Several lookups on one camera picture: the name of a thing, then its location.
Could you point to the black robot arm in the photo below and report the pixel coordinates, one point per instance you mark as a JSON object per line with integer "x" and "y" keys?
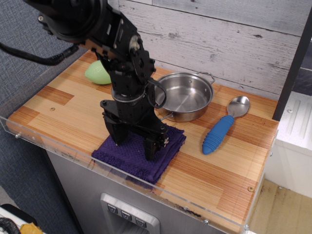
{"x": 95, "y": 25}

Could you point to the silver dispenser button panel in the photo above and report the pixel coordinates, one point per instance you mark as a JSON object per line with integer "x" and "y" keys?
{"x": 123, "y": 218}

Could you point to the green plastic lemon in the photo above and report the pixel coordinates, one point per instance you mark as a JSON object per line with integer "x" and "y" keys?
{"x": 97, "y": 74}

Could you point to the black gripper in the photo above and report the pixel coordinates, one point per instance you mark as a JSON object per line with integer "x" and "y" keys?
{"x": 137, "y": 116}

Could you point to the small stainless steel pot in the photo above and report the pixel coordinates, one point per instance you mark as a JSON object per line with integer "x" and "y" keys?
{"x": 186, "y": 96}

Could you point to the purple cloth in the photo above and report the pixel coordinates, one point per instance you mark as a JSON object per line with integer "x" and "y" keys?
{"x": 130, "y": 155}

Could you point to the grey toy fridge cabinet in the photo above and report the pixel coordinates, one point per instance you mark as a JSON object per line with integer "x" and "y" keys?
{"x": 182, "y": 201}

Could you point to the black vertical post right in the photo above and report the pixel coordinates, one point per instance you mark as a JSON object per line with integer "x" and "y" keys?
{"x": 294, "y": 68}

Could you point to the clear acrylic guard rail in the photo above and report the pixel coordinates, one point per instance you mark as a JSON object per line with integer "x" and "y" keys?
{"x": 236, "y": 166}

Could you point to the spoon with blue handle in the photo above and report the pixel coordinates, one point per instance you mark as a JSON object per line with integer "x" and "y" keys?
{"x": 238, "y": 107}

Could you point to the yellow tape piece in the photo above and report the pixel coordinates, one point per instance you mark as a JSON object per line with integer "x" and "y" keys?
{"x": 30, "y": 228}

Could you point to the white toy sink counter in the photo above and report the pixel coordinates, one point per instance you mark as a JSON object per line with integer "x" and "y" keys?
{"x": 290, "y": 160}

